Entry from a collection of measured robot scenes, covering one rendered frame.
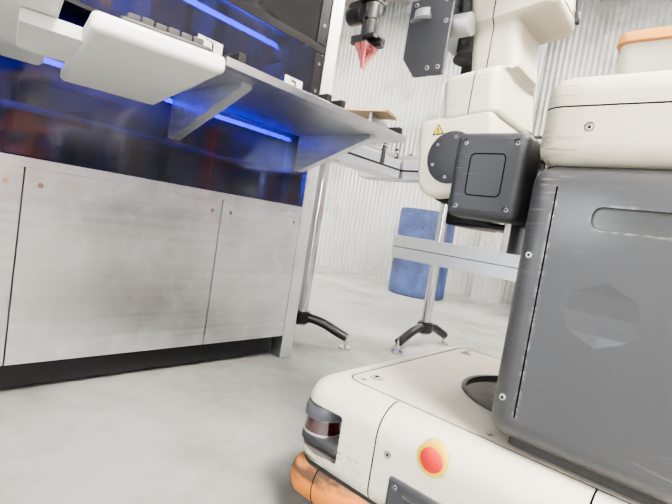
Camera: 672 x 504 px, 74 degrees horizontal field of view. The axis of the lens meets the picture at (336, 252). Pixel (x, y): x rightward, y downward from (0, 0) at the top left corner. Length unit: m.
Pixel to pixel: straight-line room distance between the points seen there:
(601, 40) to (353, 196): 2.98
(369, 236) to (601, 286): 4.86
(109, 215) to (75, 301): 0.25
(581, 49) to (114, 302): 4.93
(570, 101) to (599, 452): 0.45
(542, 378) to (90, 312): 1.13
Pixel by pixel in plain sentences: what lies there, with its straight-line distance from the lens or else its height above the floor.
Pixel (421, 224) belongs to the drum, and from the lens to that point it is 4.11.
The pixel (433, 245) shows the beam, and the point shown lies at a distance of 2.27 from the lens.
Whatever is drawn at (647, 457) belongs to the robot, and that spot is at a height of 0.35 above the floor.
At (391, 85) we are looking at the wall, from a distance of 5.72.
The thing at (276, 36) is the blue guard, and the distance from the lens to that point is 1.70.
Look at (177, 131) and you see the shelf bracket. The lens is 1.38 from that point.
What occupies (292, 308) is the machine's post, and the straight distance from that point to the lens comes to 1.80.
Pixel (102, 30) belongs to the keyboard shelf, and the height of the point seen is 0.78.
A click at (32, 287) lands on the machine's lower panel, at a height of 0.29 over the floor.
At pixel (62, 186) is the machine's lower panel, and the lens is 1.33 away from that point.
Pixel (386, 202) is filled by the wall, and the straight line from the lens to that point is 5.40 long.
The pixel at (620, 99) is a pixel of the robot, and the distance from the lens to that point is 0.69.
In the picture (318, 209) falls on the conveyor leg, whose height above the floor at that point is 0.61.
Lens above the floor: 0.56
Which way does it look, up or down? 4 degrees down
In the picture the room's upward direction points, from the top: 9 degrees clockwise
